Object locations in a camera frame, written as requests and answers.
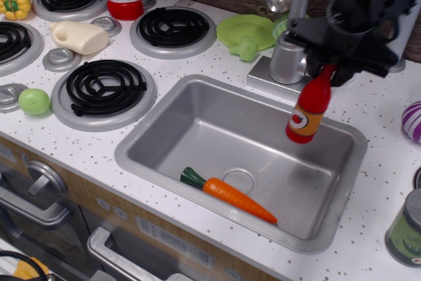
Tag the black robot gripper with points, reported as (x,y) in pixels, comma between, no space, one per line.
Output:
(353,34)

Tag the red ketchup bottle toy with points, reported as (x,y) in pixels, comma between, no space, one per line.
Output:
(310,107)

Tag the silver toy sink basin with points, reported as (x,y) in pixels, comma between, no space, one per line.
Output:
(223,132)

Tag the cream toy jug bottle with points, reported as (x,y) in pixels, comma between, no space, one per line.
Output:
(79,37)

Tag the silver toy faucet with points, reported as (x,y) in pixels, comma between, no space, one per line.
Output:
(283,74)

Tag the green toy cabbage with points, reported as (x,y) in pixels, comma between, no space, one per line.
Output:
(280,25)

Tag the green toy lettuce piece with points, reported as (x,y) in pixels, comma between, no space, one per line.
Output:
(246,49)

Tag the silver support pole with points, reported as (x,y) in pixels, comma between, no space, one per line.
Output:
(397,46)

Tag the purple striped toy onion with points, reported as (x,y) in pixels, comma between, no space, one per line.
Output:
(410,121)

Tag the light green toy plate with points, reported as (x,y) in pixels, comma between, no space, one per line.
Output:
(230,30)

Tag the orange toy carrot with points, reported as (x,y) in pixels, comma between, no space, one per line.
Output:
(227,193)

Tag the green label toy can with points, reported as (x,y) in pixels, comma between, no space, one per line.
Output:
(402,239)

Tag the silver stove knob back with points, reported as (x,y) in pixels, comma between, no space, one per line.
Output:
(109,24)

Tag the front black stove burner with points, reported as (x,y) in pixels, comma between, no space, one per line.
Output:
(105,95)

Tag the black stove burner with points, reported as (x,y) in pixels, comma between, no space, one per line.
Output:
(21,45)
(105,95)

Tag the silver stove knob upper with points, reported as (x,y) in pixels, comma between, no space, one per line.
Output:
(61,60)

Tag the back left stove burner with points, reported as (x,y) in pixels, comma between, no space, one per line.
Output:
(74,10)

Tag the silver oven knob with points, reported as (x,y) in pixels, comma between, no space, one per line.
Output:
(45,179)

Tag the left black stove burner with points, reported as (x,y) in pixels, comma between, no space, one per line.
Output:
(21,45)

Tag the silver stove knob lower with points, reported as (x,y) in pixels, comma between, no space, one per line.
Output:
(9,97)

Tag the yellow toy bell pepper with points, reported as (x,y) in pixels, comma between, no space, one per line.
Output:
(16,9)

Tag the yellow toy on floor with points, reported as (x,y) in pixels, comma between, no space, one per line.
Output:
(25,271)

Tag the right oven door handle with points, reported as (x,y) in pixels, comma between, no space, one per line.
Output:
(96,246)

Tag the oven door handle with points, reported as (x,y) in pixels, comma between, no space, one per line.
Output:
(96,246)
(51,218)

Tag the left oven door handle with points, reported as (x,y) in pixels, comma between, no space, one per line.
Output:
(51,218)

